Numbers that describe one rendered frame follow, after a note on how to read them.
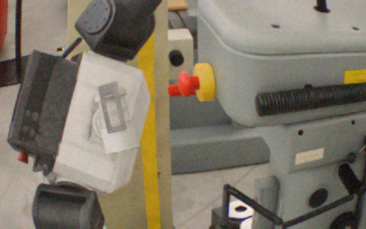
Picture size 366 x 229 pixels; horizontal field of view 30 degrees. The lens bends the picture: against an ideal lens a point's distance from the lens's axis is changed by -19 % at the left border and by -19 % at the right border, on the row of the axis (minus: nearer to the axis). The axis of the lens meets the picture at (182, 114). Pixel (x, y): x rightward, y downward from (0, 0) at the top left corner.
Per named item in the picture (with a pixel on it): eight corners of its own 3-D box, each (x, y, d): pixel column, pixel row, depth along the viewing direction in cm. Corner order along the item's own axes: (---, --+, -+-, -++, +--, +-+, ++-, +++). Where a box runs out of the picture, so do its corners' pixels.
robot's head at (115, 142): (100, 155, 150) (111, 153, 142) (87, 103, 151) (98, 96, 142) (131, 148, 153) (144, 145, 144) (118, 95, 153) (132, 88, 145)
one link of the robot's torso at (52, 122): (-5, 172, 173) (5, 168, 140) (25, 47, 180) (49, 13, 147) (93, 214, 182) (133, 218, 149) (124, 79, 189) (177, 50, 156)
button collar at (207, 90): (202, 108, 127) (202, 73, 124) (192, 91, 132) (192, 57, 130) (215, 107, 128) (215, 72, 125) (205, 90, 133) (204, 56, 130)
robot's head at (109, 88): (103, 135, 149) (101, 135, 142) (93, 91, 150) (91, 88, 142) (135, 128, 150) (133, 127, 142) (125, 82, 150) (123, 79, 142)
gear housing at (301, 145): (283, 180, 126) (288, 126, 122) (243, 112, 147) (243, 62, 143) (409, 144, 133) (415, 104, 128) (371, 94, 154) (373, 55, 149)
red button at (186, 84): (182, 102, 127) (182, 78, 125) (176, 91, 130) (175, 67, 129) (203, 99, 128) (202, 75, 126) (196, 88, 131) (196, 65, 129)
